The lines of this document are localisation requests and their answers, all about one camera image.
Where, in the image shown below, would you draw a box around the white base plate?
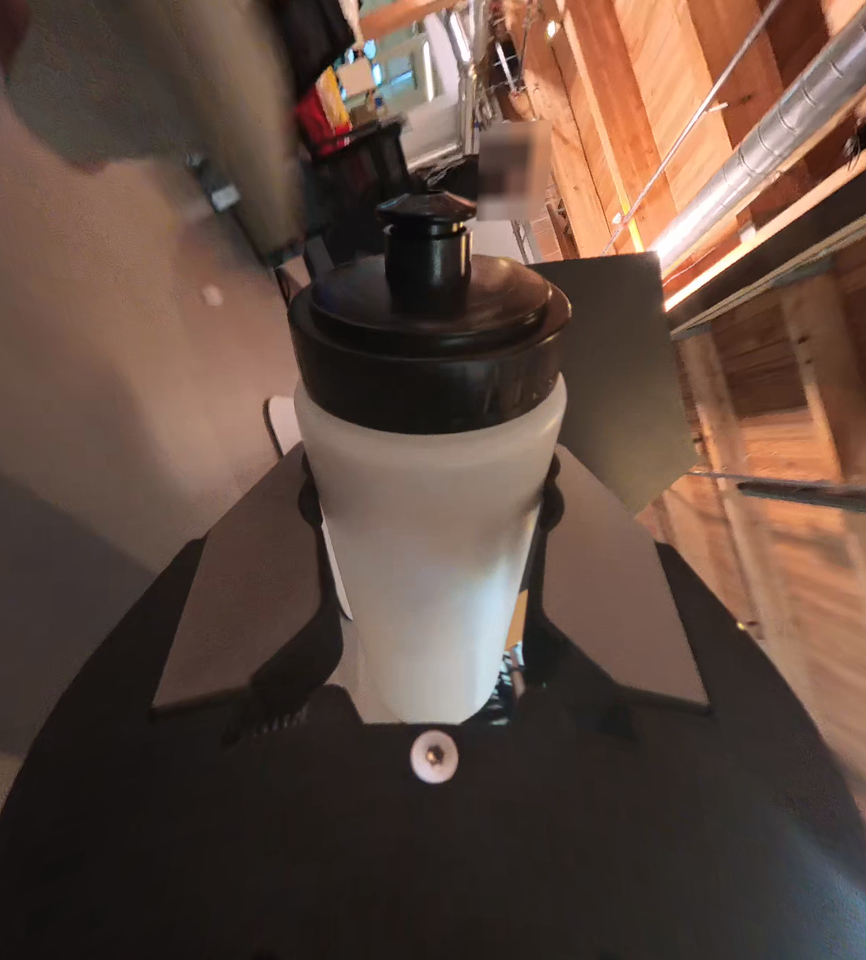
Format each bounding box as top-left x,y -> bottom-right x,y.
262,395 -> 306,460

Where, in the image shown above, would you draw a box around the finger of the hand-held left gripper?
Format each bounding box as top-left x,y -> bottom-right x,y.
9,0 -> 308,265

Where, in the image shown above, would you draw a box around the silver ventilation duct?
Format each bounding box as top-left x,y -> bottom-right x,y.
646,0 -> 866,273

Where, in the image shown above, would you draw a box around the thin metal conduit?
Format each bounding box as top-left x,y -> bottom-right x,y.
601,0 -> 788,256

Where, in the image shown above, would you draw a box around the black fabric cart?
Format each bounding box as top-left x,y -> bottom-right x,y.
304,120 -> 413,264

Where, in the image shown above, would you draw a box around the white bottle with black cap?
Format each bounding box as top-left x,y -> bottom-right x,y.
286,189 -> 574,725

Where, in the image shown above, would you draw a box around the black book stand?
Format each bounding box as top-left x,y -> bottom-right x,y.
526,252 -> 701,517

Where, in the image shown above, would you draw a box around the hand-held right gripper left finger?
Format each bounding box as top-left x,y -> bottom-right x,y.
150,441 -> 346,712

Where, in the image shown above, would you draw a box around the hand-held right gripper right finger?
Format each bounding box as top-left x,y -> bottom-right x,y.
526,442 -> 711,710

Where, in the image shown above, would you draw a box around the metal ceiling rail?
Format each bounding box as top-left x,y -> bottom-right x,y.
691,468 -> 866,520

